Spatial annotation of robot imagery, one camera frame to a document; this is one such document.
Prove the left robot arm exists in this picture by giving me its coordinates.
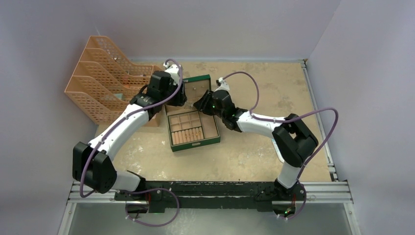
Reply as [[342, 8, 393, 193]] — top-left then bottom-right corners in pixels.
[[72, 65, 187, 200]]

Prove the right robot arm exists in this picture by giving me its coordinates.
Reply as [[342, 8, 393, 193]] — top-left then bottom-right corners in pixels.
[[193, 90, 319, 199]]

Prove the green jewelry box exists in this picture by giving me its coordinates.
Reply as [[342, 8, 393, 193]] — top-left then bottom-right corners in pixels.
[[164, 74, 221, 152]]

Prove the orange mesh file organizer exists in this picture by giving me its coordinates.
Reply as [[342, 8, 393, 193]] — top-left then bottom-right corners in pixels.
[[65, 36, 161, 125]]

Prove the blue white oval dish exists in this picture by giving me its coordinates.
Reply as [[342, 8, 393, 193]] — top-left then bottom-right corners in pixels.
[[271, 139, 284, 163]]

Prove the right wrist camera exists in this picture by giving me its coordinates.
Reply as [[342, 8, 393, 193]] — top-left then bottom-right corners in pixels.
[[215, 77, 230, 92]]

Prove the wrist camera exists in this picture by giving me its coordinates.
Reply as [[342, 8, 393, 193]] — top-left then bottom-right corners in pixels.
[[163, 62, 183, 84], [215, 77, 230, 92]]

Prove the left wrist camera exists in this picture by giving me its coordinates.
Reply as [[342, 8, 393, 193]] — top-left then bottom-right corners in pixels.
[[163, 62, 183, 84]]

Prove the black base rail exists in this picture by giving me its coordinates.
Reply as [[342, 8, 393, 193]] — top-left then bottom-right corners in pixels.
[[110, 177, 306, 216]]

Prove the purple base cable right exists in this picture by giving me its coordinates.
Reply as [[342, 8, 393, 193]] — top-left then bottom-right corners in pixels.
[[274, 183, 309, 221]]

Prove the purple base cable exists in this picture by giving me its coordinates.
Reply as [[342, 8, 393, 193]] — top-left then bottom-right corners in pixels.
[[124, 187, 181, 228], [274, 183, 309, 221]]

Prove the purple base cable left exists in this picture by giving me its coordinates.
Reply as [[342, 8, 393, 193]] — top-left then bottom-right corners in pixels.
[[124, 187, 181, 228]]

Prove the aluminium frame rail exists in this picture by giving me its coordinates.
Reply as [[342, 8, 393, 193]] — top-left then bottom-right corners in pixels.
[[300, 59, 361, 235]]

